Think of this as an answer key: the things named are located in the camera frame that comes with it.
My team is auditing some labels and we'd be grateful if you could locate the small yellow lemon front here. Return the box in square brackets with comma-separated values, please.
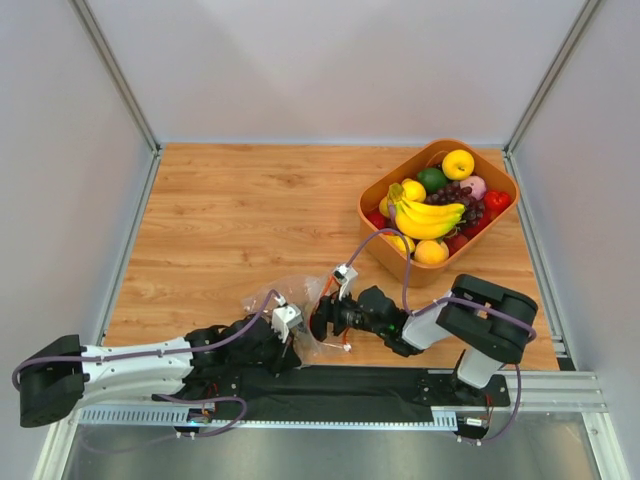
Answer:
[389, 234, 416, 256]

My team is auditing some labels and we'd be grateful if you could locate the grey cable duct rail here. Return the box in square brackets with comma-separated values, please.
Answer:
[78, 405, 462, 431]

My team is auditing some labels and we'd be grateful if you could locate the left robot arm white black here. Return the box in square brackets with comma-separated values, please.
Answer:
[12, 317, 302, 428]

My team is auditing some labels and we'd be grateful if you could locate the peach fruit front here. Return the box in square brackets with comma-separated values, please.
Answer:
[413, 240, 449, 265]

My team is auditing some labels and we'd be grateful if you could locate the dark purple grape bunch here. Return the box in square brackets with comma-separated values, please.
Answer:
[425, 182, 489, 228]

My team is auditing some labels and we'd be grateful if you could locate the yellow banana bunch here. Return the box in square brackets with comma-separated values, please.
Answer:
[387, 183, 466, 240]

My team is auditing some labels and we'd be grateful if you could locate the yellow apple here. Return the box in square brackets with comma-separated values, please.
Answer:
[441, 149, 475, 181]

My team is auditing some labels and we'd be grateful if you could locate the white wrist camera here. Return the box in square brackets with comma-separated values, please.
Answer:
[271, 304, 303, 344]
[332, 263, 358, 300]

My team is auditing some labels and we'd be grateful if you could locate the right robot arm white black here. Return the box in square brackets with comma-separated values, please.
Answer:
[310, 274, 538, 389]

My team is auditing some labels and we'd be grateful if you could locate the aluminium frame post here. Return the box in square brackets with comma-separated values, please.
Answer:
[504, 0, 604, 151]
[69, 0, 164, 151]

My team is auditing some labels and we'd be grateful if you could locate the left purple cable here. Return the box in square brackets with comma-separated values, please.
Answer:
[10, 288, 289, 386]

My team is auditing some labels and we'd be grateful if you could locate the orange plastic bin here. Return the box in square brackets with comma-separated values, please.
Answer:
[358, 138, 519, 289]

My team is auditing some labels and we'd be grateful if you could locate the green lime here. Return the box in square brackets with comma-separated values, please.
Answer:
[416, 168, 449, 194]

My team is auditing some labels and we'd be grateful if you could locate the left aluminium frame post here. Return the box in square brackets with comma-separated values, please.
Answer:
[69, 0, 164, 151]

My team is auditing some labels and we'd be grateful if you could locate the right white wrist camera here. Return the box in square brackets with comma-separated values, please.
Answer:
[332, 263, 358, 300]

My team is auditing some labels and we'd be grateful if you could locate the red pepper in bin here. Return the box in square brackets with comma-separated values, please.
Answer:
[365, 210, 388, 230]

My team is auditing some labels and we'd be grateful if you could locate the purple onion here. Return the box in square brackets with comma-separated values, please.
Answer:
[460, 175, 487, 200]

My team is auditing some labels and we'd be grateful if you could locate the red apple in bin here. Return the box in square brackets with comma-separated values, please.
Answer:
[444, 233, 469, 257]

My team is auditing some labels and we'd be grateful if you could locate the right aluminium frame post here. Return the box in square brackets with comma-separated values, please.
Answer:
[504, 0, 604, 151]

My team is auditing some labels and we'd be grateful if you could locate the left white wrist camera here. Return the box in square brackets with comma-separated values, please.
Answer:
[271, 304, 303, 344]

